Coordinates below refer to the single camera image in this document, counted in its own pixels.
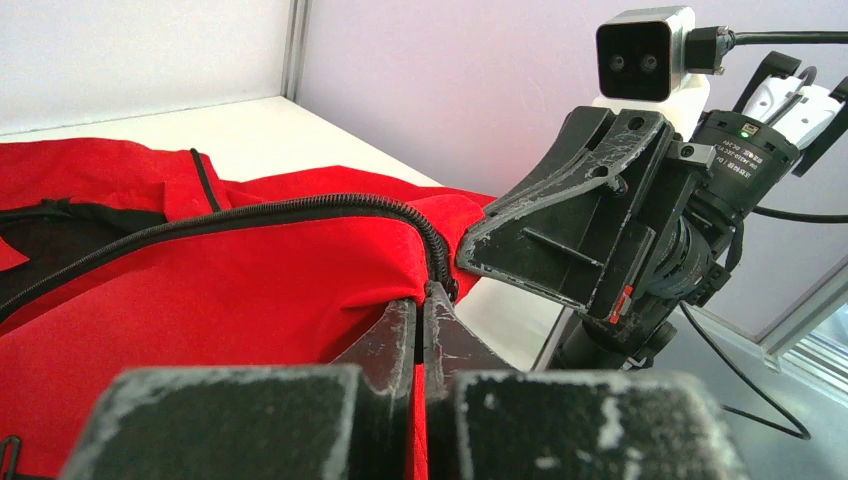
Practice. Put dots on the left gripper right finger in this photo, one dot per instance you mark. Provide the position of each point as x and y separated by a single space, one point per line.
485 420

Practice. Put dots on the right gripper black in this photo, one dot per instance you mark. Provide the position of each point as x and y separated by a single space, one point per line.
566 232

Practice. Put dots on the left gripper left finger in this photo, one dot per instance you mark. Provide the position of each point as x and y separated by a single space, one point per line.
348 419

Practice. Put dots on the red jacket black lining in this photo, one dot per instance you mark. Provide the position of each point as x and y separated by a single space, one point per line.
115 256

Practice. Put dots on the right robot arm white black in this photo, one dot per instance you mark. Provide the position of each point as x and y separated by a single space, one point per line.
782 123

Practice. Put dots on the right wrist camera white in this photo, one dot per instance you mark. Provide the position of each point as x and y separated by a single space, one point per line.
641 66

